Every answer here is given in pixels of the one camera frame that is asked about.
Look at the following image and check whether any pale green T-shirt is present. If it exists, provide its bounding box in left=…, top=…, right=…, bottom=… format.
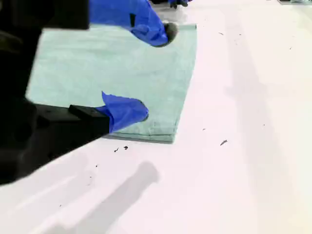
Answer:
left=25, top=23, right=197, bottom=144

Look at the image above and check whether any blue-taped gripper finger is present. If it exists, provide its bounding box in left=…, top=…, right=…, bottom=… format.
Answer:
left=89, top=0, right=180, bottom=48
left=69, top=91, right=149, bottom=135

